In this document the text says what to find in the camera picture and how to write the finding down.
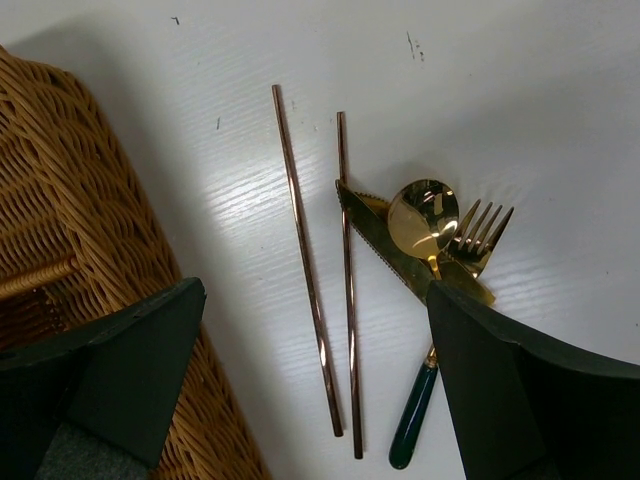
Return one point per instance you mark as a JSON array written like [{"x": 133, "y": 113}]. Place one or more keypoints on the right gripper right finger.
[{"x": 525, "y": 405}]

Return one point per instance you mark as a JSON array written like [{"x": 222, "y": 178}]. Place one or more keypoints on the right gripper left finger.
[{"x": 96, "y": 402}]

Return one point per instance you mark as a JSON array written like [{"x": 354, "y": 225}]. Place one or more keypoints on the gold knife green handle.
[{"x": 368, "y": 215}]

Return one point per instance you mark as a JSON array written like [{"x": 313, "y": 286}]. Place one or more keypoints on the brown wicker cutlery tray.
[{"x": 79, "y": 240}]

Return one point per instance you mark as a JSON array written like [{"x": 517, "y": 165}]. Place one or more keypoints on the right copper chopstick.
[{"x": 353, "y": 352}]

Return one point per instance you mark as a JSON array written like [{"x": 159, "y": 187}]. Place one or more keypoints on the copper chopstick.
[
  {"x": 353, "y": 352},
  {"x": 322, "y": 340}
]

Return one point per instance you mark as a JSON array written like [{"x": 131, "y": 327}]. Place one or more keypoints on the left copper chopstick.
[{"x": 322, "y": 340}]

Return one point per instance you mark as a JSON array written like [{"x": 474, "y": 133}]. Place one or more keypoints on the gold spoon right pile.
[{"x": 422, "y": 219}]

